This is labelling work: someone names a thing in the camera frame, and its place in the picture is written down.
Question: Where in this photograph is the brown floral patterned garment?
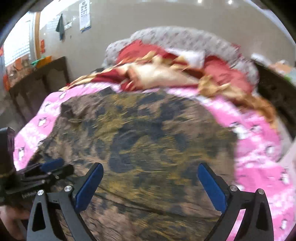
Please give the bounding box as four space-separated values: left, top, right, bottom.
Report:
30 88 237 240

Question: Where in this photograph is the left hand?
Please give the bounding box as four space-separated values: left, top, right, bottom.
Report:
1 206 30 240

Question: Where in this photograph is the pink penguin quilt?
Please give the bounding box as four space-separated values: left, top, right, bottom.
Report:
14 83 295 240

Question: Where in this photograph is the dark wooden desk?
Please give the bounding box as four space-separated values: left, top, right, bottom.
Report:
9 56 70 123

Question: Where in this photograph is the window with grille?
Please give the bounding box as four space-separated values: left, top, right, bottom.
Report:
4 13 36 67

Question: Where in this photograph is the dark wooden nightstand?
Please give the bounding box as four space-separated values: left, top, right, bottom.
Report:
254 61 296 138

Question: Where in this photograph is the dark hanging cloth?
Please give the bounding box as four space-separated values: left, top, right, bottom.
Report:
56 14 65 41

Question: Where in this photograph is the red gold blanket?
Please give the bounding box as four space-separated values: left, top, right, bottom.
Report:
63 40 276 128

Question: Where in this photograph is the white small pillow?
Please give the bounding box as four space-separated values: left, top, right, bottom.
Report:
165 48 205 68

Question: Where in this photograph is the grey floral headboard pillow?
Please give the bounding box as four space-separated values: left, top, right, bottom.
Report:
102 26 259 86

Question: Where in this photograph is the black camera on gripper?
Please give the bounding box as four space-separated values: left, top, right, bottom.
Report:
0 127 16 186

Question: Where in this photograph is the wall poster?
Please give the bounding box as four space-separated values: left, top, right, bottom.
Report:
79 0 91 32

